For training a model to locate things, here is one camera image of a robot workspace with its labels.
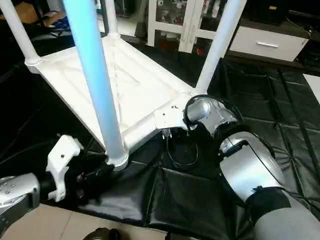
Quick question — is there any white plastic table leg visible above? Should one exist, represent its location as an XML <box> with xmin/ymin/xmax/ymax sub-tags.
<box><xmin>194</xmin><ymin>0</ymin><xmax>248</xmax><ymax>96</ymax></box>
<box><xmin>103</xmin><ymin>0</ymin><xmax>122</xmax><ymax>39</ymax></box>
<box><xmin>62</xmin><ymin>0</ymin><xmax>130</xmax><ymax>172</ymax></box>
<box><xmin>0</xmin><ymin>0</ymin><xmax>43</xmax><ymax>66</ymax></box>

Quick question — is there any white plastic table top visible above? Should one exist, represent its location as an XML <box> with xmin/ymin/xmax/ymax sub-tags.
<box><xmin>25</xmin><ymin>33</ymin><xmax>201</xmax><ymax>171</ymax></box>

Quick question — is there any black left robot foot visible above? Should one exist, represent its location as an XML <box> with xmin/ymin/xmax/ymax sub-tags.
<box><xmin>82</xmin><ymin>227</ymin><xmax>123</xmax><ymax>240</ymax></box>

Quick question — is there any small blue box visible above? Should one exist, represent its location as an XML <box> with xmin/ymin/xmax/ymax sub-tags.
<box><xmin>42</xmin><ymin>12</ymin><xmax>68</xmax><ymax>30</ymax></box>

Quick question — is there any white drawer cabinet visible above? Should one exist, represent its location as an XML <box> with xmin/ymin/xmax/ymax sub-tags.
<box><xmin>146</xmin><ymin>0</ymin><xmax>236</xmax><ymax>55</ymax></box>
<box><xmin>230</xmin><ymin>26</ymin><xmax>310</xmax><ymax>63</ymax></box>

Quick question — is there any black work mat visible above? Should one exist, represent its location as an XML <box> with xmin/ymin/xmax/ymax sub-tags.
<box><xmin>0</xmin><ymin>27</ymin><xmax>320</xmax><ymax>240</ymax></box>

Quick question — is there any white flat panel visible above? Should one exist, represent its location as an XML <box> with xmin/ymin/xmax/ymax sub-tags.
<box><xmin>304</xmin><ymin>73</ymin><xmax>320</xmax><ymax>93</ymax></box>

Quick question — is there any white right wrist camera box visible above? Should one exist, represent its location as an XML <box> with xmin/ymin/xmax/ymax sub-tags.
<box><xmin>153</xmin><ymin>105</ymin><xmax>192</xmax><ymax>134</ymax></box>

